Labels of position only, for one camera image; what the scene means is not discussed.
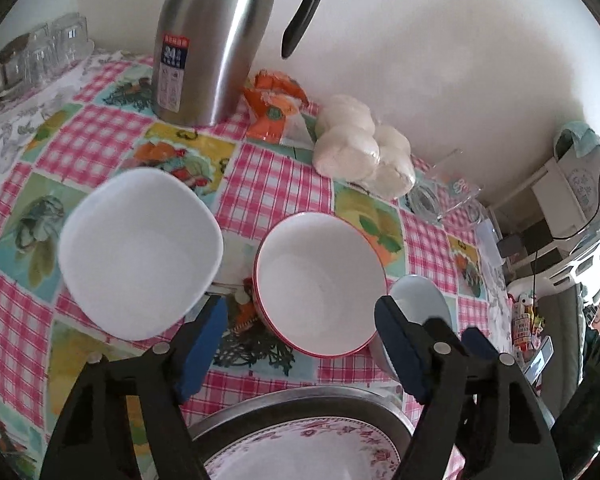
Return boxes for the floral rimmed round plate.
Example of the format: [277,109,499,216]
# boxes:
[202,415,403,480]

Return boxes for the strawberry print bowl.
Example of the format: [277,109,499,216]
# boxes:
[252,211,388,359]

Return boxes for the white shelf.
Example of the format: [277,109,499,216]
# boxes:
[490,157,600,291]

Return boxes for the grey leaf print tablecloth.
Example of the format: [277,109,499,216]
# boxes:
[0,50,111,176]

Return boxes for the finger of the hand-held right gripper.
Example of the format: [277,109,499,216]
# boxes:
[422,317,465,347]
[461,326,500,361]

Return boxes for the white appliance box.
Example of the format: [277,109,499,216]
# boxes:
[555,150,600,226]

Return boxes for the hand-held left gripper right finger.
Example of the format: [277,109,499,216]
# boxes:
[374,296,565,480]

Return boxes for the stainless steel thermos jug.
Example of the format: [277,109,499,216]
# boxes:
[152,0,327,128]

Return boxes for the white square bowl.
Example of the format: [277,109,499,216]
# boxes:
[57,167,225,339]

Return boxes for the glass teapot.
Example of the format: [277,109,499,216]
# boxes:
[0,35,36,116]

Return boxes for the smartphone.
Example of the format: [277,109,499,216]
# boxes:
[524,336,556,386]

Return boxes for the grey sofa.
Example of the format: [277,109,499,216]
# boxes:
[535,280,592,411]

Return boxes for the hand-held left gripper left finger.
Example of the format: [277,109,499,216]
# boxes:
[39,294,229,480]

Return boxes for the bag of steamed buns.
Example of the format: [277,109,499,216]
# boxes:
[312,94,416,198]

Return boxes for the small pale blue bowl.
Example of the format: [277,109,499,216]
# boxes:
[370,274,453,386]

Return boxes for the glass measuring cup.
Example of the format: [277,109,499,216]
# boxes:
[430,149,483,211]

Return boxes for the orange snack packet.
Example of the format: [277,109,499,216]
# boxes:
[242,71,311,143]

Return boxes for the glass ashtray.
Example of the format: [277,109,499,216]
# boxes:
[409,182,443,223]

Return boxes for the clear plastic container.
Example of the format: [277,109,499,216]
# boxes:
[475,220,506,271]

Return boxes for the colourful snack packets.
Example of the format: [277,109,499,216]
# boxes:
[507,292,543,356]

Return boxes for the pink checkered tablecloth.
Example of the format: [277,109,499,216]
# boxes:
[0,50,511,480]

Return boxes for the teal cloth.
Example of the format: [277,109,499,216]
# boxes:
[555,121,600,161]

